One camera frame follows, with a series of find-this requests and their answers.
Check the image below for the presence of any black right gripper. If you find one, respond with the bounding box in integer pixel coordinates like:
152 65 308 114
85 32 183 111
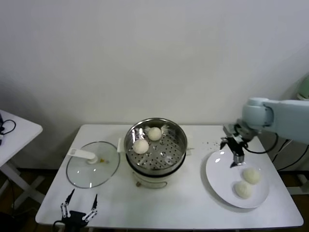
219 136 246 169

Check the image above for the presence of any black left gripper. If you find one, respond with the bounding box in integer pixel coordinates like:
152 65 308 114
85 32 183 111
60 188 98 226

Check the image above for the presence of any white steamed baozi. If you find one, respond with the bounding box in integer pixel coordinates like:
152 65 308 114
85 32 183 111
232 180 253 200
147 127 162 142
242 168 262 186
133 139 149 155

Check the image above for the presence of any steel perforated steamer basket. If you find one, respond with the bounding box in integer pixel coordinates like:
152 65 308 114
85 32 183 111
117 117 195 170

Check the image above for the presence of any white oval plate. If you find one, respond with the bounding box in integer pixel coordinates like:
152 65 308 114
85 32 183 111
199 149 270 209

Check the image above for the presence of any cream electric cooking pot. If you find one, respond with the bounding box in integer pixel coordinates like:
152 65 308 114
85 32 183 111
117 145 194 188

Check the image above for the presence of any white folding side table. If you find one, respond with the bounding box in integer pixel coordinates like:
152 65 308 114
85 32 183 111
0 109 46 211

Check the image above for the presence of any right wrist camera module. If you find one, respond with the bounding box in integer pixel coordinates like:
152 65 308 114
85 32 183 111
222 123 239 136

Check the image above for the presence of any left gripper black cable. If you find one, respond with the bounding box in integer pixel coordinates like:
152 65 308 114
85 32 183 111
53 219 66 232

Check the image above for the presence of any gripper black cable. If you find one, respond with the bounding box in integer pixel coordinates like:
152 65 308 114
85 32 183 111
242 132 280 155
53 219 66 232

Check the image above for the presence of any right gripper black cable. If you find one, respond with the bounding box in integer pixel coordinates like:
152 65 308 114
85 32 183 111
242 132 280 155

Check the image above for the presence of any glass lid with white handle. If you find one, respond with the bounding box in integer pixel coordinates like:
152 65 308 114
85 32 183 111
66 141 121 189

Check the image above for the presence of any black power adapter with cable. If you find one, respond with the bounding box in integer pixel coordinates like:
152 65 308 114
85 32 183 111
272 138 298 162

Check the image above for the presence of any thin black looped cable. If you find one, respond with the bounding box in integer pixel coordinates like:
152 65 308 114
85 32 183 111
0 119 16 136

